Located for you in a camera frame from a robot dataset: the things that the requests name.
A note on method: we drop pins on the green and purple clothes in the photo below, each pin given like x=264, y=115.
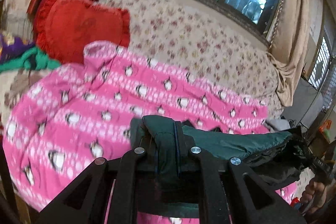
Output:
x=18, y=53

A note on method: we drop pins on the right hand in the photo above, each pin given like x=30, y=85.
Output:
x=315, y=191

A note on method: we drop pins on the grey cloth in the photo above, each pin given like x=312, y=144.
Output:
x=276, y=125

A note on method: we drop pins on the dark green puffer jacket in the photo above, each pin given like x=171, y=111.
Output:
x=278, y=158

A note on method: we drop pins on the beige curtain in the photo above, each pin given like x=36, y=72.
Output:
x=288, y=46

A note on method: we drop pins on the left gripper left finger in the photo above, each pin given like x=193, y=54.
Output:
x=104, y=192

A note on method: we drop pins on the floral bed sheet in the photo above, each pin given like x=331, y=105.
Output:
x=183, y=36

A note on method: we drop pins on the red ruffled pillow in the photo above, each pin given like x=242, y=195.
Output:
x=62, y=28

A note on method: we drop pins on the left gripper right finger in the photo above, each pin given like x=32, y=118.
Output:
x=231, y=191

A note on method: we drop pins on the pink penguin blanket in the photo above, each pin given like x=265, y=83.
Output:
x=79, y=112

